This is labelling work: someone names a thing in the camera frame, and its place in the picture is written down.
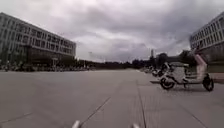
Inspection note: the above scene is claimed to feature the row of trees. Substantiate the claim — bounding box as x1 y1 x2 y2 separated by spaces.
76 49 198 70

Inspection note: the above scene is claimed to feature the grey paved plaza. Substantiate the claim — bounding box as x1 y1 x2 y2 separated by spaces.
0 68 224 128

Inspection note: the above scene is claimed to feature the distant tower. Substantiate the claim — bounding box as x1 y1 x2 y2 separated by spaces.
150 48 155 61

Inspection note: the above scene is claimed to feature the long row of parked bicycles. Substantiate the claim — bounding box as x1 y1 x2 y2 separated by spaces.
0 61 96 73

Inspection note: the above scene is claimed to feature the white and pink scooter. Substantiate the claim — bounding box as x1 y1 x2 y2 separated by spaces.
149 53 215 92

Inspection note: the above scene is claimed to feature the long grey building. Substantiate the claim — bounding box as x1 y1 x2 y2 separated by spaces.
0 12 77 66

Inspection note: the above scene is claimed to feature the pale grid-front building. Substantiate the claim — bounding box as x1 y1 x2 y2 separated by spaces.
189 11 224 73

